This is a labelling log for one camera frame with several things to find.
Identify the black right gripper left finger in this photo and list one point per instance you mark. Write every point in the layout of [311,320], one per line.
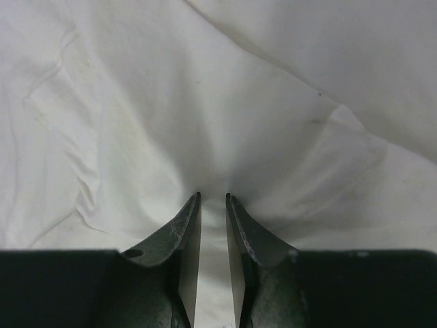
[151,284]

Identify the cream white t shirt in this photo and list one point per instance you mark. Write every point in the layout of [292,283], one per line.
[320,116]

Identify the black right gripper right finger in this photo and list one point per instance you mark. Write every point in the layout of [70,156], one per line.
[276,285]

